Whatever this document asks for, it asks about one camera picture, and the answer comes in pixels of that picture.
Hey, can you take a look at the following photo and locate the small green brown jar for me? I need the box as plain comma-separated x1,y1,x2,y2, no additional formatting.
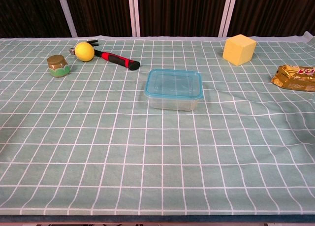
47,55,70,78

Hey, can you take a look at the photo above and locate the white partition frame post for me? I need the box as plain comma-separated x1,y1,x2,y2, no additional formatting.
218,0,239,37
127,0,141,37
56,0,78,38

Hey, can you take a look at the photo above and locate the gold foil snack package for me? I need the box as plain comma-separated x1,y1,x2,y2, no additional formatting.
270,65,315,93

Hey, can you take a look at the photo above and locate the red black claw hammer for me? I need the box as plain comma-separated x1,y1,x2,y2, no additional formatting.
69,39,141,71

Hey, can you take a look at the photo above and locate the yellow ball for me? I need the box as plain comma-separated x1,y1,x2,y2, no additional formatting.
74,42,95,62

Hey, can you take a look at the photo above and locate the yellow foam cube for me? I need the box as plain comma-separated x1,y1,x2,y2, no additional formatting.
222,34,257,66

